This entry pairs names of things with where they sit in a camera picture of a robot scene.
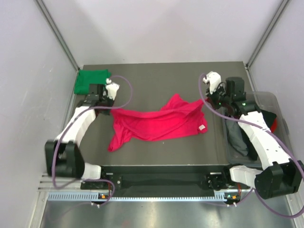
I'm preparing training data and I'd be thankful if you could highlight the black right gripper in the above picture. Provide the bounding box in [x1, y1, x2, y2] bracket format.
[206, 83, 232, 110]

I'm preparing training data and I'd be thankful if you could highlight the pink t-shirt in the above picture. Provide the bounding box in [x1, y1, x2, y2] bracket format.
[108, 94, 208, 152]

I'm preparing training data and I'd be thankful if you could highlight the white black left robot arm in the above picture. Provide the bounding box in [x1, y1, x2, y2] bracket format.
[45, 81, 120, 188]

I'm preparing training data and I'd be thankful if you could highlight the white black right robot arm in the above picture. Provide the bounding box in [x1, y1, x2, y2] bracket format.
[201, 72, 304, 200]

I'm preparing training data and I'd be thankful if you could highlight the folded green t-shirt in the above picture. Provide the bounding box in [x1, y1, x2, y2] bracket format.
[74, 69, 111, 95]

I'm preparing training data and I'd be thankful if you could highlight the grey t-shirt in bin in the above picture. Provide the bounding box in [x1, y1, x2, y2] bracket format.
[225, 120, 248, 156]

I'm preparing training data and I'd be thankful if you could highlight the black t-shirt in bin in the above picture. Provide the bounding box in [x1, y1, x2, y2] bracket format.
[242, 109, 277, 161]

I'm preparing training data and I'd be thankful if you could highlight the clear plastic storage bin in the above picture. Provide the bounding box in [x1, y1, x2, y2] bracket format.
[220, 90, 296, 168]

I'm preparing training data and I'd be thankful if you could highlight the red t-shirt in bin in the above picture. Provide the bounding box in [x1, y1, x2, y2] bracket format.
[270, 119, 277, 133]

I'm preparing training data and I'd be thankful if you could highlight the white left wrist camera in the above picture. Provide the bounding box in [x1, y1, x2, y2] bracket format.
[105, 78, 120, 100]

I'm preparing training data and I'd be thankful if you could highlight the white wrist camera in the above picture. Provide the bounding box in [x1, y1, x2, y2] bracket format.
[203, 71, 221, 94]
[105, 78, 120, 100]

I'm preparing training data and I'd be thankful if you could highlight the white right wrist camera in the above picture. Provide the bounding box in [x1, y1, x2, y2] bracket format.
[203, 71, 221, 94]

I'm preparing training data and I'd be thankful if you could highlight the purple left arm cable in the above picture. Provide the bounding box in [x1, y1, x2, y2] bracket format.
[51, 75, 133, 206]

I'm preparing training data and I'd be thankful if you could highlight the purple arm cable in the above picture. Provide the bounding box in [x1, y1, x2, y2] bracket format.
[51, 75, 133, 206]
[198, 73, 304, 219]

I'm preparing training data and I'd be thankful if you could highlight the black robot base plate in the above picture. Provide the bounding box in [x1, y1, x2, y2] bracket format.
[80, 165, 250, 197]

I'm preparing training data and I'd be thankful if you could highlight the aluminium front frame rail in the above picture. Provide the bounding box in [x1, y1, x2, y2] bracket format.
[38, 172, 299, 192]

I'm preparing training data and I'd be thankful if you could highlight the grey slotted cable duct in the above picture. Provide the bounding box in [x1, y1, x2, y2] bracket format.
[47, 191, 240, 202]

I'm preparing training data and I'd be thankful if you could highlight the left aluminium corner post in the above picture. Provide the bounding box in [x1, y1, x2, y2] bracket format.
[34, 0, 80, 71]

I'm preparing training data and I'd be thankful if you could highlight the aluminium corner post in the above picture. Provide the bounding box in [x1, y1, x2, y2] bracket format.
[245, 0, 290, 71]
[34, 0, 80, 71]

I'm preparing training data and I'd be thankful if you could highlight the right aluminium corner post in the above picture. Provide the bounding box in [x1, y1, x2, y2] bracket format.
[245, 0, 290, 71]

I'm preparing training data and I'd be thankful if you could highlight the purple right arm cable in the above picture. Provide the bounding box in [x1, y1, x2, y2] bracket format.
[198, 73, 304, 219]

